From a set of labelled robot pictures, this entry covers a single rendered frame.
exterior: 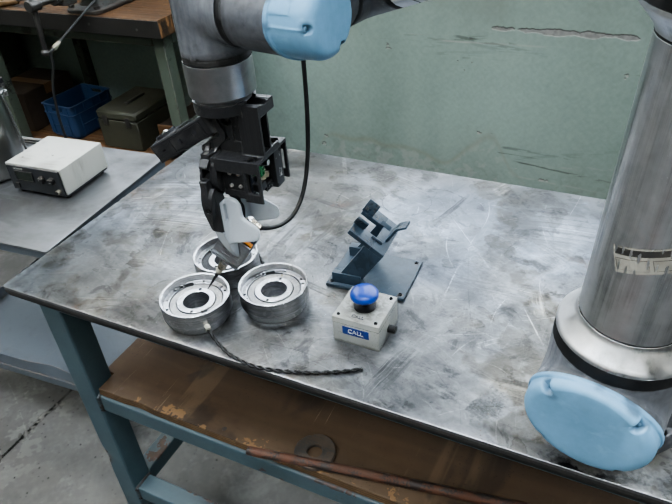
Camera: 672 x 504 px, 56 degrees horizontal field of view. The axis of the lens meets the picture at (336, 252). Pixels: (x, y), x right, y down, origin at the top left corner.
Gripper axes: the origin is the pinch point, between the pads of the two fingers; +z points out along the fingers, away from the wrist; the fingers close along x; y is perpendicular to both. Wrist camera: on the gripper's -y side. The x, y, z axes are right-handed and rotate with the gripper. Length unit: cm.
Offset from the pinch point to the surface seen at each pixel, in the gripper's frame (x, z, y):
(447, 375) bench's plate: 1.0, 16.8, 28.2
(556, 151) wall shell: 167, 66, 27
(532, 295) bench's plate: 20.8, 16.8, 36.0
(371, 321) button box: 3.2, 12.3, 17.0
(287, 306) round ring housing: 3.6, 13.4, 3.8
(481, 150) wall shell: 168, 70, 0
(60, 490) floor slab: 3, 97, -73
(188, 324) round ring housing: -3.9, 13.9, -8.4
